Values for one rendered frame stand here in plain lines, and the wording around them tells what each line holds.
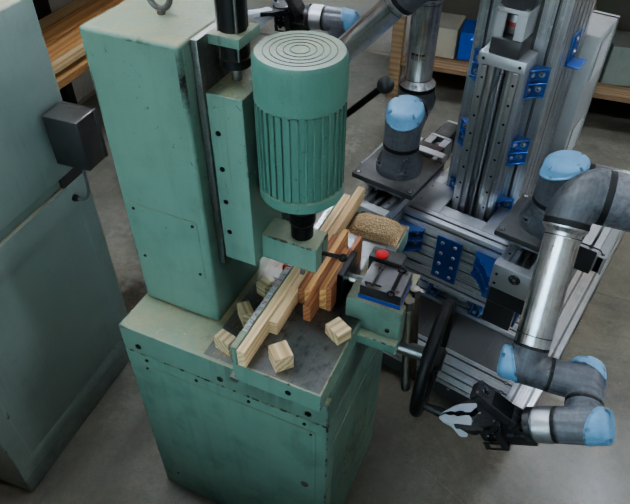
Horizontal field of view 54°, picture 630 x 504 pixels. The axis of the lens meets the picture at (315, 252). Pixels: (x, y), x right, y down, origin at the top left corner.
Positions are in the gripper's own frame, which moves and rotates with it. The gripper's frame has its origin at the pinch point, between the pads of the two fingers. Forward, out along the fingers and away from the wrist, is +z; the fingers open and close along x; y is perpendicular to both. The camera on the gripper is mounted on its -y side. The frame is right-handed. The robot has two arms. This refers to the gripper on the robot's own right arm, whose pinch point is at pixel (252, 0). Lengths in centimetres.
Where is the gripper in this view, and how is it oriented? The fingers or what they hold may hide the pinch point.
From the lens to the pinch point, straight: 213.5
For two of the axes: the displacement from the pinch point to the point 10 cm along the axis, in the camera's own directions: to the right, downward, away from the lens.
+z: -9.3, -2.5, 2.6
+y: 0.5, 6.4, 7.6
